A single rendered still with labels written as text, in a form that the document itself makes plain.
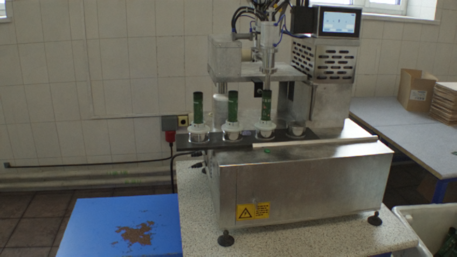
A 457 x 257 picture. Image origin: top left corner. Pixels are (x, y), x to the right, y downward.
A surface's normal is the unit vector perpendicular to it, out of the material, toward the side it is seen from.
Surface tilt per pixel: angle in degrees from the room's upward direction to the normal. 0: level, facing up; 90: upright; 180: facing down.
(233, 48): 90
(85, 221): 0
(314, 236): 0
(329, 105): 90
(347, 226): 0
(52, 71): 90
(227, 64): 90
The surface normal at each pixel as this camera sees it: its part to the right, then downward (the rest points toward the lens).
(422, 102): -0.22, 0.36
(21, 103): 0.17, 0.37
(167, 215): 0.01, -0.93
